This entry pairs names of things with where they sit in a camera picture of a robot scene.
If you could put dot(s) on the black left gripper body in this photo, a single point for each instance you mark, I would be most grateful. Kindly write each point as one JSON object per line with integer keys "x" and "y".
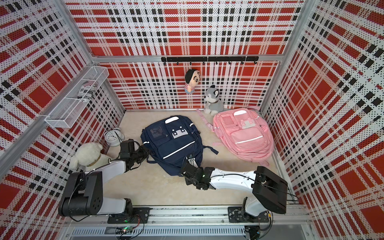
{"x": 139, "y": 154}

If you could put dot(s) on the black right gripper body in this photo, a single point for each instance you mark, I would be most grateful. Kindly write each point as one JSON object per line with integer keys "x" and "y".
{"x": 188, "y": 182}

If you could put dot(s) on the navy blue backpack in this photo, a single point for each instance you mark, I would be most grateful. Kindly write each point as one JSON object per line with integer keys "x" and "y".
{"x": 172, "y": 141}

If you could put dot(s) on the pink school backpack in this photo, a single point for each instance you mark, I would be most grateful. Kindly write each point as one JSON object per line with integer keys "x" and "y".
{"x": 244, "y": 133}

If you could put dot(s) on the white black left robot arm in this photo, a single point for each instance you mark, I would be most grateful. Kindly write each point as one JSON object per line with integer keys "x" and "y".
{"x": 83, "y": 195}

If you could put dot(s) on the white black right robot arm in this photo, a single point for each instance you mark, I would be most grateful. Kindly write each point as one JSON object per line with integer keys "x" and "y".
{"x": 269, "y": 192}

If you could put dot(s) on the white alarm clock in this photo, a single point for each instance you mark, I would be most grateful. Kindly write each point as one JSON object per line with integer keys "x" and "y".
{"x": 114, "y": 137}

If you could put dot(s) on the cream teddy bear plush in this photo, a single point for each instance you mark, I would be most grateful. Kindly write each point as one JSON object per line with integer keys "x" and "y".
{"x": 90, "y": 156}

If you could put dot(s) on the grey white husky plush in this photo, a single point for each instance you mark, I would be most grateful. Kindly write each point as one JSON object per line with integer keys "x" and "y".
{"x": 213, "y": 104}

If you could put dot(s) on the striped can on shelf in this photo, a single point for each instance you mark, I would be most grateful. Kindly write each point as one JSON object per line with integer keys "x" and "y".
{"x": 86, "y": 91}

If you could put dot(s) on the green circuit board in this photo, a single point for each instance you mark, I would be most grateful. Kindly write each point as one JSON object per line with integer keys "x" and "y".
{"x": 119, "y": 231}

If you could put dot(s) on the cartoon boy doll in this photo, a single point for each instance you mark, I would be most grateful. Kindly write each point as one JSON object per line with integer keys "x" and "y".
{"x": 192, "y": 79}

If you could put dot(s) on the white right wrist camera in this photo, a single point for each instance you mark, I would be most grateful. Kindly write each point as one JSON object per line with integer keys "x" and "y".
{"x": 193, "y": 162}

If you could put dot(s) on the white wire mesh shelf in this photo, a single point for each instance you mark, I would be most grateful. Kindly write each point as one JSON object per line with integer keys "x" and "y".
{"x": 69, "y": 109}

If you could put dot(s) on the black wall hook rail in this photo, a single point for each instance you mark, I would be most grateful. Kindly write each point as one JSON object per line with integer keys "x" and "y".
{"x": 214, "y": 59}

